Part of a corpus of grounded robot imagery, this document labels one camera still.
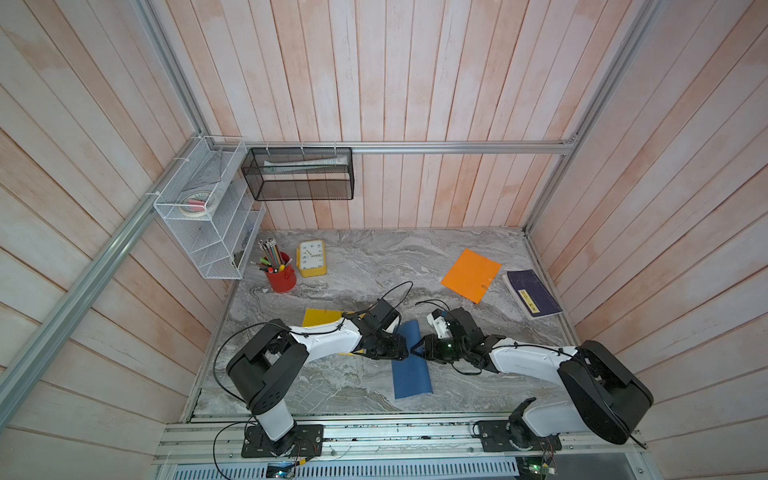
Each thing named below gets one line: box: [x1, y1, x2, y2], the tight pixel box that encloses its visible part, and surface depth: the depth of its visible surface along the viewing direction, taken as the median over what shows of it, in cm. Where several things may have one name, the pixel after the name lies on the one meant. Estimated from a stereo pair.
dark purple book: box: [502, 269, 564, 321], surface depth 102 cm
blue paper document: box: [392, 319, 434, 400], surface depth 85 cm
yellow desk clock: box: [296, 240, 327, 278], surface depth 110 cm
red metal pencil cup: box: [265, 252, 297, 293], surface depth 105 cm
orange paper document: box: [440, 248, 502, 305], surface depth 110 cm
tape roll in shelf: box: [180, 192, 211, 218], surface depth 74 cm
